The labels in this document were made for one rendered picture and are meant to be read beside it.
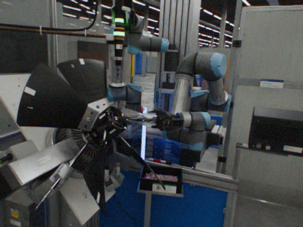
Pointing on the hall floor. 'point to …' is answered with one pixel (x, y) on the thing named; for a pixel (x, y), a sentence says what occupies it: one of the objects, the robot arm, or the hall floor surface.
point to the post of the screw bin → (147, 210)
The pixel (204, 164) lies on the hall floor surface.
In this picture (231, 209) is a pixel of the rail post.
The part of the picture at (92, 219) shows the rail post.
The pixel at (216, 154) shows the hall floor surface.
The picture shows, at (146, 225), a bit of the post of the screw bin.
